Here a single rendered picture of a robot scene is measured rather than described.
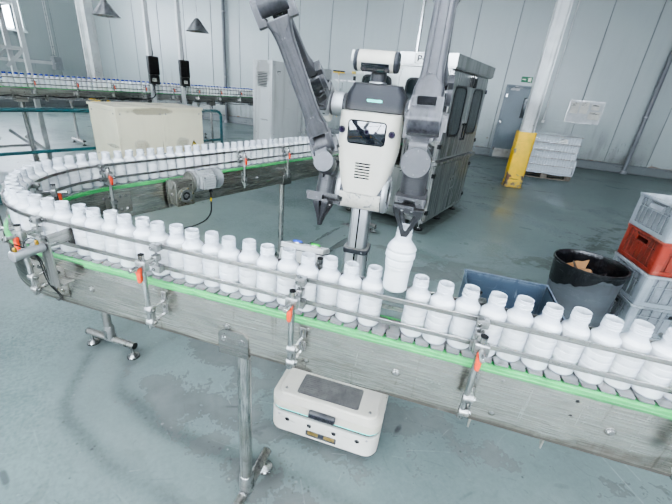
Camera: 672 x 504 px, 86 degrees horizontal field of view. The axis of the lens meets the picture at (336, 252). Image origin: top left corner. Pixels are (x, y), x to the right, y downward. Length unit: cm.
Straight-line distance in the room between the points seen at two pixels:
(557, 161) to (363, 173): 908
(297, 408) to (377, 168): 113
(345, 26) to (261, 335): 1274
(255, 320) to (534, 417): 75
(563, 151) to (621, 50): 403
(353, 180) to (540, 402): 95
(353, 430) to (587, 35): 1254
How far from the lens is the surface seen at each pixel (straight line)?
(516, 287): 160
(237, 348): 116
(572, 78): 1321
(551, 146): 1025
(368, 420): 177
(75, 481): 207
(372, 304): 94
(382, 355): 99
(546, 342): 97
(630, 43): 1360
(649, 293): 311
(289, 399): 182
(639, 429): 113
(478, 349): 88
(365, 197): 146
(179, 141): 512
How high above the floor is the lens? 157
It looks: 24 degrees down
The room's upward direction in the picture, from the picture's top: 6 degrees clockwise
